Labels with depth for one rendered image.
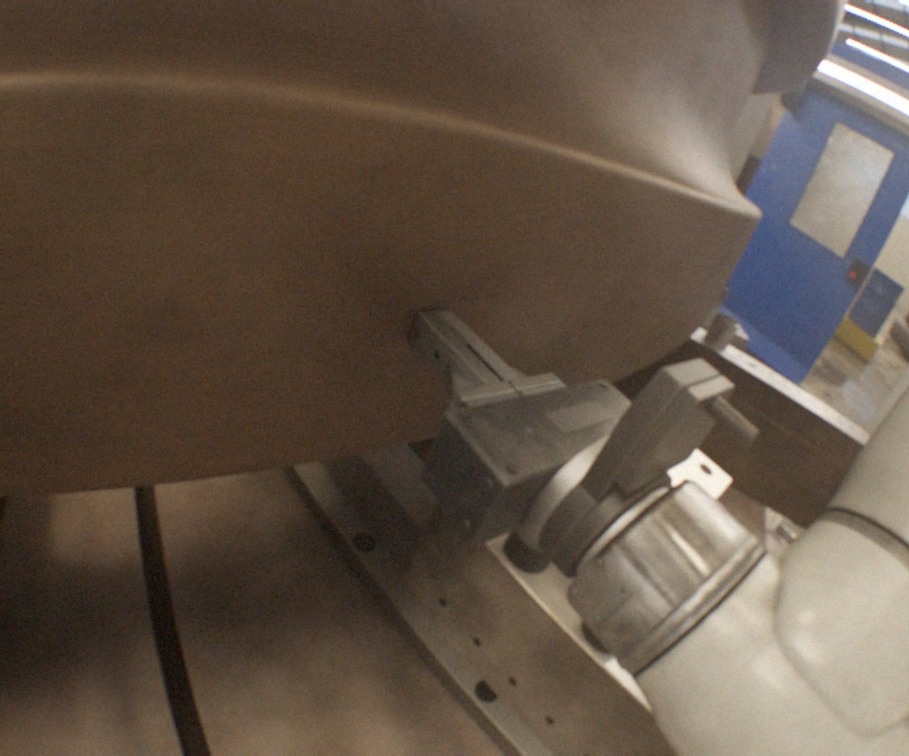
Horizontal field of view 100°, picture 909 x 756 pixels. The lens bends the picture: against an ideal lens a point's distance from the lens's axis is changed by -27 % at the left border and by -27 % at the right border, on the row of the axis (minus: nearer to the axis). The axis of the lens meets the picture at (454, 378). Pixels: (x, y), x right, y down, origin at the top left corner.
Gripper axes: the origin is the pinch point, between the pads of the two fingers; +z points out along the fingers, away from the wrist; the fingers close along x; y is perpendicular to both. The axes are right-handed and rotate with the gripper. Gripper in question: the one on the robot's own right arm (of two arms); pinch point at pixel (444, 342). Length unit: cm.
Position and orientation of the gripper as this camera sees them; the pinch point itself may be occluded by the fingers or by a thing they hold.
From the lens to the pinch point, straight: 34.6
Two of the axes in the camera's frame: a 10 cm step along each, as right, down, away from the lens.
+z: -5.5, -6.1, 5.8
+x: 7.8, -1.2, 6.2
